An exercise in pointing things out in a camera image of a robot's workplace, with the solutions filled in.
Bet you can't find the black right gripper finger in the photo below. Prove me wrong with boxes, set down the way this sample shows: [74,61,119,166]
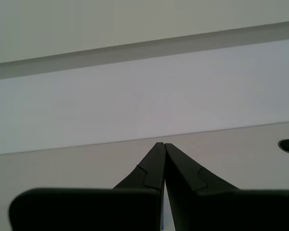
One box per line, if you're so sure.
[165,143,289,231]
[9,142,166,231]

